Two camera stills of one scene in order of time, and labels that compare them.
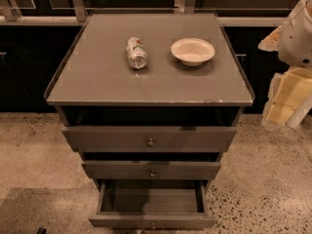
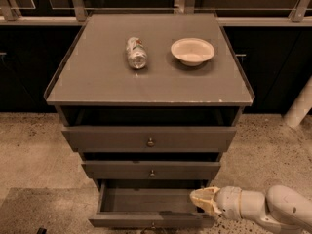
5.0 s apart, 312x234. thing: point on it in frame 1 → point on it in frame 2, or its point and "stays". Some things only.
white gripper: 296,39 → 228,199
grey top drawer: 145,138 stays
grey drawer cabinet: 152,101 stays
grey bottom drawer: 152,204 stays
